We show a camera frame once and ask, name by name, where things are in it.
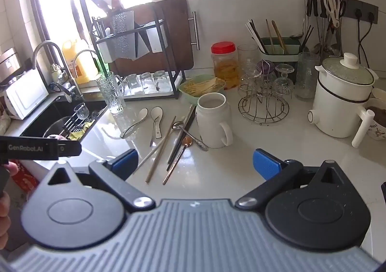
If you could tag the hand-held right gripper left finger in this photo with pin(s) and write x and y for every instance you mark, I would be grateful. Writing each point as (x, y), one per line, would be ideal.
(126, 163)

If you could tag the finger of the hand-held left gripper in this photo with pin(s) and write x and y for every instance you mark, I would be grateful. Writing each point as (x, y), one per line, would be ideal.
(71, 149)

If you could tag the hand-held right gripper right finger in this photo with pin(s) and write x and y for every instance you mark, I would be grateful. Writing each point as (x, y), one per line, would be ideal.
(267, 165)

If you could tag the white chopstick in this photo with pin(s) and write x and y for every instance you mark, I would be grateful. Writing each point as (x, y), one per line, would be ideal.
(150, 156)

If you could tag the wooden chopstick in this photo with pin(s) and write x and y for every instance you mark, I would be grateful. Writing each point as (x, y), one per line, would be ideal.
(156, 159)

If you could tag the white ceramic spoon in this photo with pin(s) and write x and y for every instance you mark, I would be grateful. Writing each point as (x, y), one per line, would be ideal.
(142, 113)
(156, 113)

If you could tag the silver metal spoon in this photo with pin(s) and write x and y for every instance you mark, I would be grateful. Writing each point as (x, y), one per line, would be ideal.
(178, 125)

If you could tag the copper metal spoon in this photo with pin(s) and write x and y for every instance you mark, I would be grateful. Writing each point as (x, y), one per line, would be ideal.
(187, 141)

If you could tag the white ceramic mug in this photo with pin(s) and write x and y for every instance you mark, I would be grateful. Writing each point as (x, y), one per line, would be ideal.
(212, 122)

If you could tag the black chopstick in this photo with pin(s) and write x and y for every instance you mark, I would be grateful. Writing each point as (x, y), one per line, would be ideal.
(188, 116)
(191, 118)

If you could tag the row of hanging kitchen utensils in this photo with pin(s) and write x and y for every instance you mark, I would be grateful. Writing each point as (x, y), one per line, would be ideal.
(315, 6)

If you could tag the person's left hand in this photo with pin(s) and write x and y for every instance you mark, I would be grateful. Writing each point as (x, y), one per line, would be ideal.
(13, 169)

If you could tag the yellow dish cloth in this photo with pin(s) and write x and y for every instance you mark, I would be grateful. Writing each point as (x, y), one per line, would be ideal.
(79, 133)

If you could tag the red printed bag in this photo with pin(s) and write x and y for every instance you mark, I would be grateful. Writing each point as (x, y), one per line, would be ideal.
(25, 175)

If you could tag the black sink drain rack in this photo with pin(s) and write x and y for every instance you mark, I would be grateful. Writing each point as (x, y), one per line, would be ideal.
(78, 122)

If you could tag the black sink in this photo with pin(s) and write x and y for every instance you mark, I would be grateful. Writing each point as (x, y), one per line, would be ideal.
(45, 121)

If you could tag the small clear glass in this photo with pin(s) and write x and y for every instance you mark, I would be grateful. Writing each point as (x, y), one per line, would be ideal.
(81, 111)

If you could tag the white countertop appliance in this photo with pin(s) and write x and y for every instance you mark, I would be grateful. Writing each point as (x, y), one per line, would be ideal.
(24, 97)

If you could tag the tall steel faucet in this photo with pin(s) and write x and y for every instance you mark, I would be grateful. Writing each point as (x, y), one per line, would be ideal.
(70, 89)

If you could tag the textured glass mug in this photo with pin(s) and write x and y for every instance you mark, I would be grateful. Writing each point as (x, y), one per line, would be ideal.
(110, 94)

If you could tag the small white bottle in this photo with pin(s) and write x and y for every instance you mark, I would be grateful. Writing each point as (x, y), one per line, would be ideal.
(55, 71)

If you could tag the upturned clear glass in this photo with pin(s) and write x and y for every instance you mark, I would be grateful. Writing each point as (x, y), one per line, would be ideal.
(161, 80)
(132, 83)
(147, 82)

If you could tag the yellow oil bottle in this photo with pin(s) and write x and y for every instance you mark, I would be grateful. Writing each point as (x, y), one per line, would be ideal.
(86, 68)

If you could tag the cluster of clear glass cups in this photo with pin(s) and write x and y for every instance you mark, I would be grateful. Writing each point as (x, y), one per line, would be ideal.
(283, 82)

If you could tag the short steel faucet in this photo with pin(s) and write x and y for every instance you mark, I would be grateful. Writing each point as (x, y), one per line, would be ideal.
(74, 62)

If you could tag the green square bowl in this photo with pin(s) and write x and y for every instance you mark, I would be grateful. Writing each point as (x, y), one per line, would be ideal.
(187, 97)

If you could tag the white electric pot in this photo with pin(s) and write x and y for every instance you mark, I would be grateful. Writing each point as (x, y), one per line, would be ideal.
(337, 109)

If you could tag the tall textured glass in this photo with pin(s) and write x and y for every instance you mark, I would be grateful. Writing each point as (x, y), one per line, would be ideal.
(307, 79)

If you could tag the purple round object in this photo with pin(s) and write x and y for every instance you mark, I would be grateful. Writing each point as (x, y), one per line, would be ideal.
(265, 67)

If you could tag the dried noodles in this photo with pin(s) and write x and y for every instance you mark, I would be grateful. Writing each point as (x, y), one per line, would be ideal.
(202, 85)

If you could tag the red-lidded plastic jar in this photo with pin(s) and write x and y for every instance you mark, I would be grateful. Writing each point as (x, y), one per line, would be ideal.
(224, 67)

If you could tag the green utensil holder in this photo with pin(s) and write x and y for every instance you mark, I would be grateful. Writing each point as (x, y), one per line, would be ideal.
(280, 58)

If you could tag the black metal dish rack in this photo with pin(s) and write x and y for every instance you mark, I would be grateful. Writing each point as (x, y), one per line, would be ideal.
(169, 64)

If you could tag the floral ceramic bowl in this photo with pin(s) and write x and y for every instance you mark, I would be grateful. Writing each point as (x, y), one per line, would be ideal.
(378, 133)

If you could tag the steel kitchen knife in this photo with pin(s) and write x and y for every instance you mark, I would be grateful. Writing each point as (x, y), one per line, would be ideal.
(141, 43)

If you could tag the hammered steel cleaver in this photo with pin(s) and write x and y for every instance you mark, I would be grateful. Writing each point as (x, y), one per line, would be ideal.
(123, 37)

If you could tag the bunch of upright chopsticks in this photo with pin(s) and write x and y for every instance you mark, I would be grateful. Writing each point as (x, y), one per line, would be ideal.
(254, 37)

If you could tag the brown cutting board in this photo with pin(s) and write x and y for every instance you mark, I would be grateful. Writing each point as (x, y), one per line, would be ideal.
(178, 34)

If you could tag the black wall socket strip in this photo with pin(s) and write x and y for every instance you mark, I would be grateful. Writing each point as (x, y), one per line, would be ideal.
(349, 6)

